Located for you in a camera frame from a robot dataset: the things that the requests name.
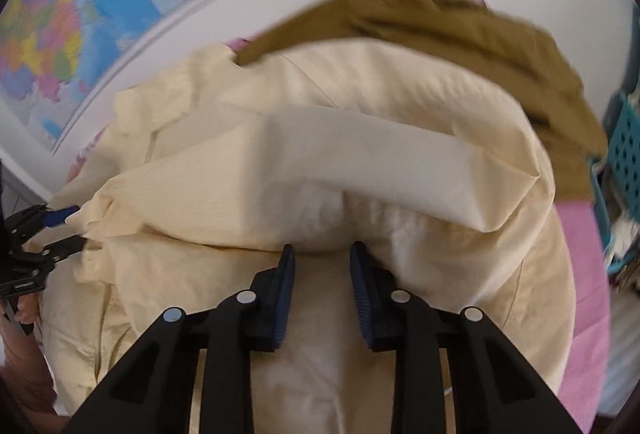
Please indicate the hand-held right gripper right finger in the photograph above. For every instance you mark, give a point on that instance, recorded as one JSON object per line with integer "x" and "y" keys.
{"x": 362, "y": 299}

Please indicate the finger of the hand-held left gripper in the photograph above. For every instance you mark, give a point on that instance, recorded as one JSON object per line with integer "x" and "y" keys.
{"x": 65, "y": 247}
{"x": 62, "y": 215}

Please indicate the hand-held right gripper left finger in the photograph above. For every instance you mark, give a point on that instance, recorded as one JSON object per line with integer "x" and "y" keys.
{"x": 282, "y": 296}

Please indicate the cream jacket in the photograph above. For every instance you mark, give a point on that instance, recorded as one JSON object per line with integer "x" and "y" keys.
{"x": 300, "y": 154}

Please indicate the person's left forearm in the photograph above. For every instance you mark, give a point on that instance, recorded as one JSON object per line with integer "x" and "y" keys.
{"x": 25, "y": 374}

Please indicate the person's left hand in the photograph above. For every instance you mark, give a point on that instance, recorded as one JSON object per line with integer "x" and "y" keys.
{"x": 27, "y": 311}

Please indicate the pink floral bedsheet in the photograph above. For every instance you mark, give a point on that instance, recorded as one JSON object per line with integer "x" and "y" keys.
{"x": 580, "y": 294}

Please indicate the olive brown garment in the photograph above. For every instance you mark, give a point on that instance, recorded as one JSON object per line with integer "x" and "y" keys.
{"x": 450, "y": 29}

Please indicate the teal plastic basket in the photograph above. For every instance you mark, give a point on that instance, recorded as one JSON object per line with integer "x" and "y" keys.
{"x": 625, "y": 149}

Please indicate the colourful wall map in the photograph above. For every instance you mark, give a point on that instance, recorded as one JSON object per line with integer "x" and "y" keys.
{"x": 75, "y": 24}

